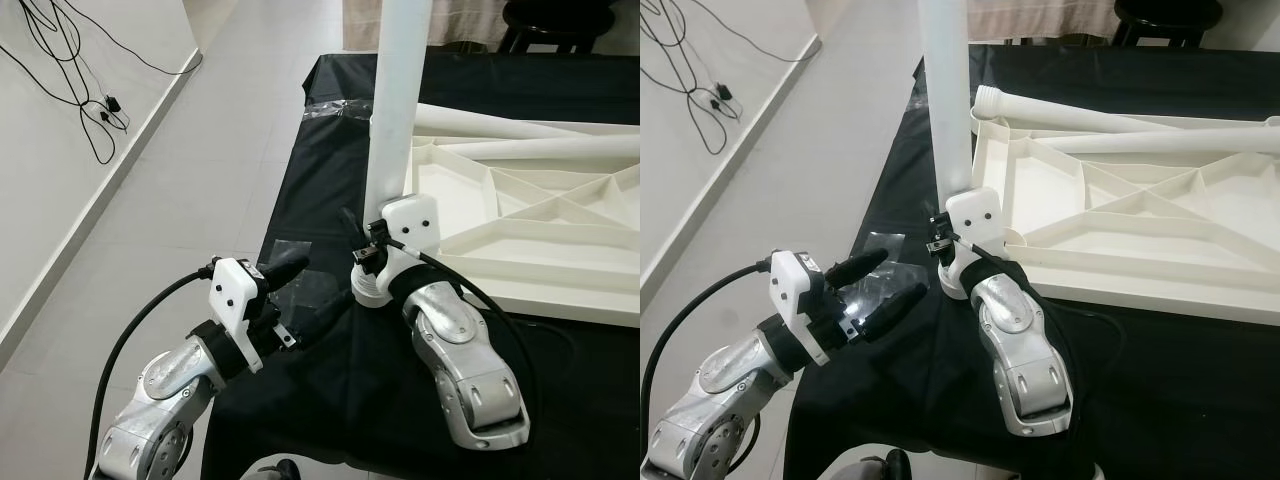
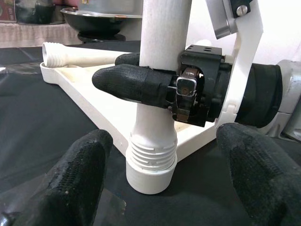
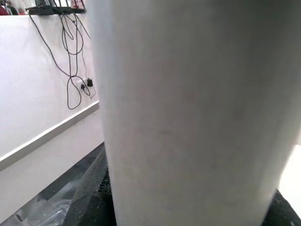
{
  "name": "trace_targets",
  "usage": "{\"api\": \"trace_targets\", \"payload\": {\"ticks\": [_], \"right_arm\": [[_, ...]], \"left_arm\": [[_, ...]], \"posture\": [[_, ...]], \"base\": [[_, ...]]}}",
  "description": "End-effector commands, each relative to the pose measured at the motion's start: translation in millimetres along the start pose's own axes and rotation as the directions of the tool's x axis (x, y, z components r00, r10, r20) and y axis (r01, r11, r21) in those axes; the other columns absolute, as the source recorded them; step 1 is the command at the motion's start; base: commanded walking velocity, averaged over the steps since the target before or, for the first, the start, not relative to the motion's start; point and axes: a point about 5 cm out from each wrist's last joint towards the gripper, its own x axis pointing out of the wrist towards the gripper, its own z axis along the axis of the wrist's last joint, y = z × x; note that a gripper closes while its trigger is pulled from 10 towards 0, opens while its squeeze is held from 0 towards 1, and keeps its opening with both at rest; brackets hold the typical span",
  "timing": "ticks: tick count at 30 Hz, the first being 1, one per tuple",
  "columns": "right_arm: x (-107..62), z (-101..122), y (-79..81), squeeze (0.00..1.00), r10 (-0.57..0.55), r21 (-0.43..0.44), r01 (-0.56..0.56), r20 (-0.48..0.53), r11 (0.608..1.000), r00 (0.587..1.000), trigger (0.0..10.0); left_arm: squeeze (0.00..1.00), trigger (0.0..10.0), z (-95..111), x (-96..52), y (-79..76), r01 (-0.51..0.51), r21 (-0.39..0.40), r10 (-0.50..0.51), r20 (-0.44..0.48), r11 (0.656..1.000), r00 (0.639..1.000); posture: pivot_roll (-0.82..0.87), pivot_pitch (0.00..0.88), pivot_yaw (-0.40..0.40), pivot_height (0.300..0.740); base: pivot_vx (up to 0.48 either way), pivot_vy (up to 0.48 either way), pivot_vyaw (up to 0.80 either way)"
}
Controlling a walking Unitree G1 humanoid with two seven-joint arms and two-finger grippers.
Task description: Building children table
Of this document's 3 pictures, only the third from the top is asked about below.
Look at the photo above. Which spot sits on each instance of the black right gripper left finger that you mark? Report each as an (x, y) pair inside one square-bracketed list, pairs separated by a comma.
[(98, 204)]

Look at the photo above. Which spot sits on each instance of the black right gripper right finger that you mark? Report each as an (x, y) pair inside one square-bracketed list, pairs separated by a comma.
[(282, 214)]

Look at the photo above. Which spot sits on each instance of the white plastic table leg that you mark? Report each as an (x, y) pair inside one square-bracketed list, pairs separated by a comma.
[(188, 106)]

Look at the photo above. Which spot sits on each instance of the black table cloth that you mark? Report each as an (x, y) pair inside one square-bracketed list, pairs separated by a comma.
[(77, 164)]

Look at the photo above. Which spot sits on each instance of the crumpled clear plastic film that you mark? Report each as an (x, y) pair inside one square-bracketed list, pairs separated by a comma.
[(42, 207)]

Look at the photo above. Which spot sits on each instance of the black power plug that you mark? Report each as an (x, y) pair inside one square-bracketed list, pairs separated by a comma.
[(83, 87)]

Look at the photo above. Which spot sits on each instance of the black charger plug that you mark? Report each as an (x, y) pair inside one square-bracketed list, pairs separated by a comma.
[(89, 83)]

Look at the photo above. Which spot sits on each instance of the black router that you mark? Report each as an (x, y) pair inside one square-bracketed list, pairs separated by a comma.
[(47, 10)]

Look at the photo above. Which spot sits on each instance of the pink packet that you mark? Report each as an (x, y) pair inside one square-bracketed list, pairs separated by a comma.
[(78, 3)]

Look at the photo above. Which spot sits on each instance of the white wall socket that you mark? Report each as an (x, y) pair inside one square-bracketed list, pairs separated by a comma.
[(78, 81)]

